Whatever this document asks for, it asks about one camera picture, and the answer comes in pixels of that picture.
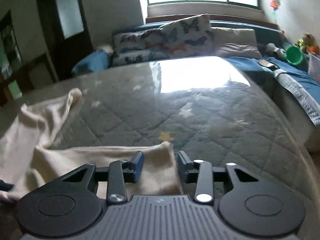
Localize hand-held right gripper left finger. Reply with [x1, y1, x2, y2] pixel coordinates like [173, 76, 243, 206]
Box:
[54, 151, 145, 204]

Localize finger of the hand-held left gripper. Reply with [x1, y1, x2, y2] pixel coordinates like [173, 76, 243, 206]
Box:
[0, 179, 14, 192]

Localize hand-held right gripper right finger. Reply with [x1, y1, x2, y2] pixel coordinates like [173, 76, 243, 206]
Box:
[176, 151, 259, 203]

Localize cream fleece garment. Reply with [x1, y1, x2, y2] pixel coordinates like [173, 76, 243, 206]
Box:
[0, 87, 183, 203]

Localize blue quilted armrest cover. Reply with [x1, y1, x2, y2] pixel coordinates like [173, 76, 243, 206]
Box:
[72, 51, 110, 75]

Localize dark wooden counter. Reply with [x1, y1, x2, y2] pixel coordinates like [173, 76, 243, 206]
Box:
[0, 52, 59, 107]

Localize beige towel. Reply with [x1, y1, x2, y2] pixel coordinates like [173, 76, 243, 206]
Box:
[97, 44, 113, 55]

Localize blue sofa seat cover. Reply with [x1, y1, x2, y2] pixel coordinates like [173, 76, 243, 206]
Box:
[225, 55, 320, 125]

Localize square butterfly print pillow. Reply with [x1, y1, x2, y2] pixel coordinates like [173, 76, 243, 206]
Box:
[159, 14, 215, 58]

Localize beige pillow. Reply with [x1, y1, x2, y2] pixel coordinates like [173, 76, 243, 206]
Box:
[212, 27, 262, 58]

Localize blue denim cloth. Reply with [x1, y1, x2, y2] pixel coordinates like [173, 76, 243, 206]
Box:
[274, 69, 320, 126]

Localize dark wooden glass door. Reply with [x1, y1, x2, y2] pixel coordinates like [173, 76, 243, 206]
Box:
[35, 0, 94, 80]

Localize grey plush toy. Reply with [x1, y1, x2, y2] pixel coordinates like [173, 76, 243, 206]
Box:
[266, 43, 286, 56]

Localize teal sofa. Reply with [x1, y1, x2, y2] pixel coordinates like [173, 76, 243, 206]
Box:
[71, 20, 320, 125]

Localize green plastic bucket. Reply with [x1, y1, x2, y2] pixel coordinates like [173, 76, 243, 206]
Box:
[286, 45, 305, 66]

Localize clear plastic storage box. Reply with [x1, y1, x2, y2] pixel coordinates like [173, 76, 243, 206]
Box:
[308, 54, 320, 83]

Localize teddy bear in green vest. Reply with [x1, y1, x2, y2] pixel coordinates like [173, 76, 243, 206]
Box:
[297, 33, 320, 55]

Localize colourful pinwheel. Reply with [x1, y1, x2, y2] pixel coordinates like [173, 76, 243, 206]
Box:
[269, 0, 282, 24]

